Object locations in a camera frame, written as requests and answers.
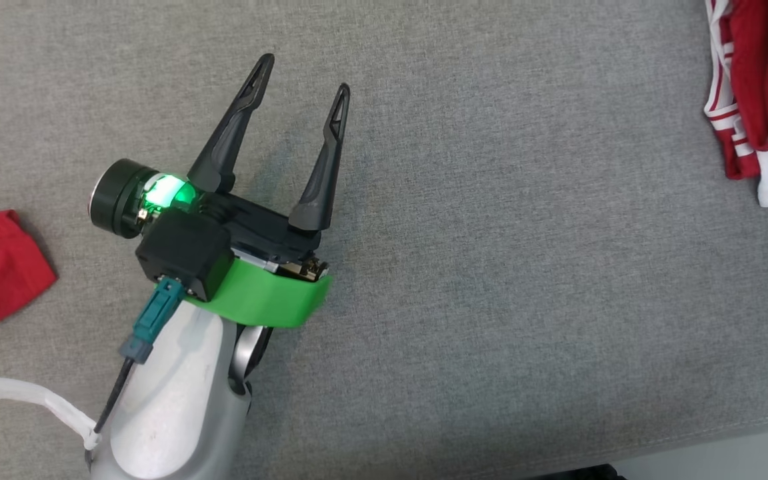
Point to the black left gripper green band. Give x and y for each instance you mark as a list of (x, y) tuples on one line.
[(264, 293)]

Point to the red shirt with white sleeves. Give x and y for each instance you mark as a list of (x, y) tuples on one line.
[(764, 80)]

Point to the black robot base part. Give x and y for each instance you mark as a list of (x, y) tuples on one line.
[(580, 473)]

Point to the white tape tag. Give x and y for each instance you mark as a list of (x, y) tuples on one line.
[(24, 393)]

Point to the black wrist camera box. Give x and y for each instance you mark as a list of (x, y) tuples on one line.
[(184, 256)]

